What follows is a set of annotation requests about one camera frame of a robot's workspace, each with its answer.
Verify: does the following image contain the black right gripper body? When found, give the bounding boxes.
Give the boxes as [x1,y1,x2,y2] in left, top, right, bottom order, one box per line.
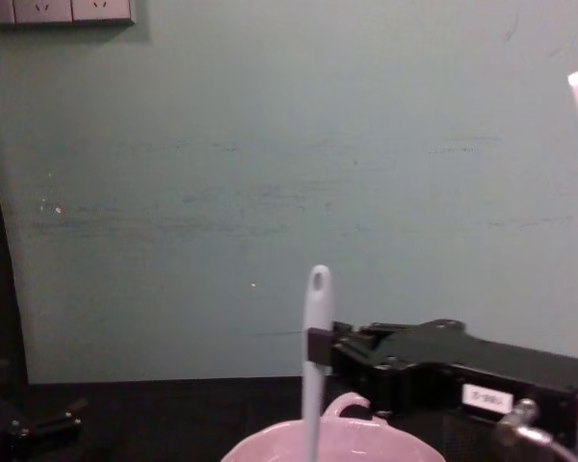
[360,319,578,448]

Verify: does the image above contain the white plastic spoon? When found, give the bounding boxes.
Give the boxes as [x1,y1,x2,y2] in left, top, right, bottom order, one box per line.
[302,264,335,462]

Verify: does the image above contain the pink cup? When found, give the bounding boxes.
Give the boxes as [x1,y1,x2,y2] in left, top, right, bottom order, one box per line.
[220,391,447,462]

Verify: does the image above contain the black table cloth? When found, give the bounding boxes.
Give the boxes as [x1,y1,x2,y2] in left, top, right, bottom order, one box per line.
[0,376,578,462]

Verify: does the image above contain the thin dark cable silver plug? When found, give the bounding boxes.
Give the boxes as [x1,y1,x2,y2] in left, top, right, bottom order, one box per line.
[493,398,578,462]

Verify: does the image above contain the white wall socket plate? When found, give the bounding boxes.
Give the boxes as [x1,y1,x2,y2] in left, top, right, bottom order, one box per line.
[13,0,74,25]
[71,0,138,24]

